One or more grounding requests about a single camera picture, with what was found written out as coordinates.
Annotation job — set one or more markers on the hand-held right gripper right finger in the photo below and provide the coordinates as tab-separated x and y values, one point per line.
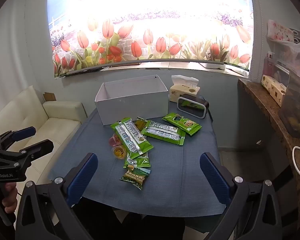
212	175

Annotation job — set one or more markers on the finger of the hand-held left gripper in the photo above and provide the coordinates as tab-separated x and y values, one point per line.
25	132
42	146

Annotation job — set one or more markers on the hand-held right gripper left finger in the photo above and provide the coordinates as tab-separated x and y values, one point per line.
85	172

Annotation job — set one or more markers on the pink jelly cup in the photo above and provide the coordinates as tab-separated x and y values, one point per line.
113	140

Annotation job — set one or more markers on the dark green landscape snack packet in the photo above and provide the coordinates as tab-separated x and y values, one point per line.
135	177

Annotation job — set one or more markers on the small green snack packet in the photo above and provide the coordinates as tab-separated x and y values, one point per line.
140	162

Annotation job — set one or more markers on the olive yellow snack packet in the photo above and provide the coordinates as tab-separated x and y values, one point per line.
140	124

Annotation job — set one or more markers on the white cardboard box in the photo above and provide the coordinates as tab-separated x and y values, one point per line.
130	107

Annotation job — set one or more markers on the person's left hand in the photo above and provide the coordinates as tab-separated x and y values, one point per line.
11	195

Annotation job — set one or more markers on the cream leather sofa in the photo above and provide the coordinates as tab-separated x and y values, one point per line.
52	130

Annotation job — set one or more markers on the blue tablecloth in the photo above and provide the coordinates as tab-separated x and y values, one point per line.
180	170

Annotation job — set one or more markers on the yellow jelly cup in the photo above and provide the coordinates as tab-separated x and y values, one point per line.
118	153

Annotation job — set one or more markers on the brown cardboard piece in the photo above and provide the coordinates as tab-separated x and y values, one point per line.
49	97

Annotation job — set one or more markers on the black mirror alarm clock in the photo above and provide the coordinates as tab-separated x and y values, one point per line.
192	106

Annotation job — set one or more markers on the white plastic bag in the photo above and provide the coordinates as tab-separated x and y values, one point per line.
182	92

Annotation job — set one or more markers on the brown stone counter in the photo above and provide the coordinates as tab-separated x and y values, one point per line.
265	100

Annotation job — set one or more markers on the cream patterned carton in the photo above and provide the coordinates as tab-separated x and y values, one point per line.
273	90

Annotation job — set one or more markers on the clear plastic container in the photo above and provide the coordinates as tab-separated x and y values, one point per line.
295	110

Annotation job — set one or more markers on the white flat device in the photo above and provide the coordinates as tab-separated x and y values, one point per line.
212	65

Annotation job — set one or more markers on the tulip print window blind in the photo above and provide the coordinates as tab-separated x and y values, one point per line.
140	42

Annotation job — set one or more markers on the clear plastic bag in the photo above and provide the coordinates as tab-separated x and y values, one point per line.
290	52

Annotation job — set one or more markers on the floral tissue pack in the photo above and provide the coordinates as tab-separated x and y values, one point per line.
280	31

